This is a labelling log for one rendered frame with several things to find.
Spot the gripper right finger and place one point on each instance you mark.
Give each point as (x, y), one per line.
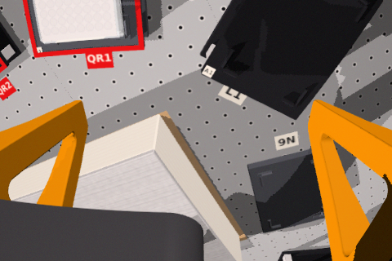
(351, 236)

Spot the black two-tier stand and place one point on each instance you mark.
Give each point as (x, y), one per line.
(281, 52)

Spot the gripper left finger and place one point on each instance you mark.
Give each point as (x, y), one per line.
(22, 145)

